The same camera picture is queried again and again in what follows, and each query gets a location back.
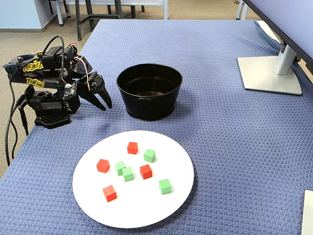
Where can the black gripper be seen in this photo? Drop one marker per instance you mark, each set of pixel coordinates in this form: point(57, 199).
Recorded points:
point(97, 86)

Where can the green cube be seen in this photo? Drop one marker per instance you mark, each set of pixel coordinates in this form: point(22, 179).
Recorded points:
point(118, 166)
point(128, 174)
point(165, 186)
point(149, 155)

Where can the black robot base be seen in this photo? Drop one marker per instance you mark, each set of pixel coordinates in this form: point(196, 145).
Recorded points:
point(49, 105)

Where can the white round plate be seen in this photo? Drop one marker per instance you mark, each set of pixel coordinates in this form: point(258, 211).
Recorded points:
point(146, 208)

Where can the black metal bucket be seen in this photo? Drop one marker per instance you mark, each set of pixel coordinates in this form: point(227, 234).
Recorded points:
point(149, 107)

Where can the red cube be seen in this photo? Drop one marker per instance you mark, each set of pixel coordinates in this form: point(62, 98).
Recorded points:
point(132, 148)
point(146, 171)
point(102, 165)
point(109, 193)

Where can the dark grey chair legs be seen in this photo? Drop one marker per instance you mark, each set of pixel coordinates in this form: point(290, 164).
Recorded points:
point(133, 11)

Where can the light grey furniture leg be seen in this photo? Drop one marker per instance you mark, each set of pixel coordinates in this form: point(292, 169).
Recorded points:
point(60, 14)

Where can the white table with leg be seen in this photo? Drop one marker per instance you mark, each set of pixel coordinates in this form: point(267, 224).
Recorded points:
point(165, 12)

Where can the blue woven table cloth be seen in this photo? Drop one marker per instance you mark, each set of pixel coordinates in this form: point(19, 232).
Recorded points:
point(220, 147)

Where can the light grey table legs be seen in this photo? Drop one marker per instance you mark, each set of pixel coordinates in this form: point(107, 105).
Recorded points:
point(239, 12)

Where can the silver monitor stand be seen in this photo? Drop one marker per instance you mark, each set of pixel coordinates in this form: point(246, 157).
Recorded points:
point(269, 78)

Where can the computer monitor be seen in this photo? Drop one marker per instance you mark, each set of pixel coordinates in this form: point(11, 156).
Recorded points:
point(293, 19)

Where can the white flat board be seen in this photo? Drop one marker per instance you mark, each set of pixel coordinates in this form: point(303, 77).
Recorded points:
point(308, 215)

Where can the small camera circuit board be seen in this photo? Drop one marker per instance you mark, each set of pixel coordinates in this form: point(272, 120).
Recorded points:
point(69, 91)

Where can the dark grey table frame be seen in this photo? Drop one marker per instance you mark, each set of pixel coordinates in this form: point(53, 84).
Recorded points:
point(78, 24)

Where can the black chair frame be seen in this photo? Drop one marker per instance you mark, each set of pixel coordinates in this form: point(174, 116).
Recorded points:
point(67, 11)

